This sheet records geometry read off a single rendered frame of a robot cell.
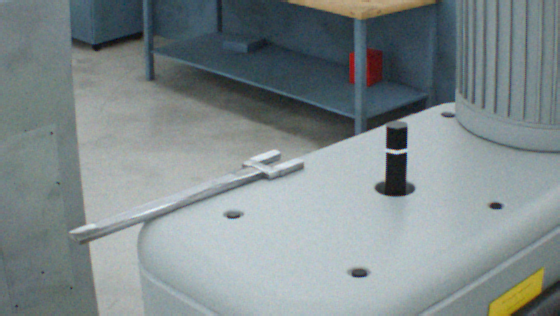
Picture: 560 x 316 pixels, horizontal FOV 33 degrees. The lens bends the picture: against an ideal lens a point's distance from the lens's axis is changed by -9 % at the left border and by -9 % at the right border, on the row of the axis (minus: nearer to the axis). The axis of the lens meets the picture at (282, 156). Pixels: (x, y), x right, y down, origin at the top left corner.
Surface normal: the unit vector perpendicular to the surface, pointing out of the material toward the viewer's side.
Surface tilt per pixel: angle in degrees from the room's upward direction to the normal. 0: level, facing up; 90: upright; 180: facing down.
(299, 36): 90
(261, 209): 0
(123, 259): 0
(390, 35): 90
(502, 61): 90
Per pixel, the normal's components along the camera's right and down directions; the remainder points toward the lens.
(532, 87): -0.37, 0.36
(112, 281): -0.02, -0.93
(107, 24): 0.68, 0.26
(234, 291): -0.53, -0.46
